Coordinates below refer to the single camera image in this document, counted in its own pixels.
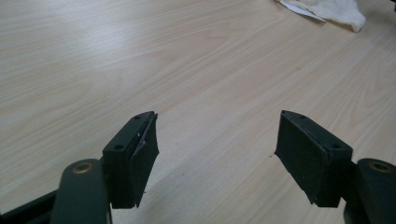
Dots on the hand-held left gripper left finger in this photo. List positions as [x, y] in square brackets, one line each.
[124, 161]

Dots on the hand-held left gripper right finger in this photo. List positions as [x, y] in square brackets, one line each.
[308, 155]

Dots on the white towel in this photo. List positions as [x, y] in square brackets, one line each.
[339, 11]

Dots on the white towel label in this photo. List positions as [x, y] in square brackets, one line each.
[300, 10]

